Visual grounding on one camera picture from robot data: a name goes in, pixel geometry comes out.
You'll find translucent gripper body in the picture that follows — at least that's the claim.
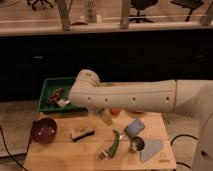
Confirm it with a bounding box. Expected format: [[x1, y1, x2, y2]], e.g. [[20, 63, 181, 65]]
[[89, 109, 113, 126]]

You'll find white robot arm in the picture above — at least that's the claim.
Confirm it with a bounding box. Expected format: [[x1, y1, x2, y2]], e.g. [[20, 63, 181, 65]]
[[68, 69, 213, 171]]

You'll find small orange fruit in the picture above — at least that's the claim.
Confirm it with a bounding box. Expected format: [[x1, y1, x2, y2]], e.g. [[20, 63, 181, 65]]
[[110, 108, 121, 116]]

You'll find blue sponge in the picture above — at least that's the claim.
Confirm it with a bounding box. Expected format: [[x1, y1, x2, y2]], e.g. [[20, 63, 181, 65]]
[[124, 119, 145, 138]]

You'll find small metal cup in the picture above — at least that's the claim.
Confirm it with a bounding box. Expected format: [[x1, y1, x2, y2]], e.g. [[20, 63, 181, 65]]
[[130, 136, 145, 153]]

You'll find blue grey cloth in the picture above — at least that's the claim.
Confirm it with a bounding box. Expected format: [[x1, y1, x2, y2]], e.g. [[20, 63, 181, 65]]
[[140, 139, 163, 163]]

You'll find green plastic tray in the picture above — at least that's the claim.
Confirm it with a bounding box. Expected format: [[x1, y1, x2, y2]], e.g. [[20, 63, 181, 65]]
[[37, 77, 85, 113]]

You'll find dark red bowl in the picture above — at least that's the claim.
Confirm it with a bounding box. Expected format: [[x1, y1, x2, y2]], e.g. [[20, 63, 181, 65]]
[[31, 118, 57, 144]]

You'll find black office chair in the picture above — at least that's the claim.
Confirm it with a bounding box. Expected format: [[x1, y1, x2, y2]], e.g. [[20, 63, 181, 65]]
[[129, 0, 158, 23]]

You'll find green handled peeler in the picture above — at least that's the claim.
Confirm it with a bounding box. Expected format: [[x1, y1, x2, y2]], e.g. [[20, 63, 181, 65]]
[[98, 130, 120, 160]]

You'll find black cable right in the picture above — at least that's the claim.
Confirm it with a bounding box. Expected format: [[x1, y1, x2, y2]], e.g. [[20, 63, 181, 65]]
[[170, 133, 200, 171]]

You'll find black cable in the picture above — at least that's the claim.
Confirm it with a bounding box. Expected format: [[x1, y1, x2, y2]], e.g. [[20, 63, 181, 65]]
[[0, 125, 33, 171], [170, 133, 200, 171]]

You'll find black cable left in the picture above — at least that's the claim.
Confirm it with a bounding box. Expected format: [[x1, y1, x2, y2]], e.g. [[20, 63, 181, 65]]
[[0, 125, 33, 171]]

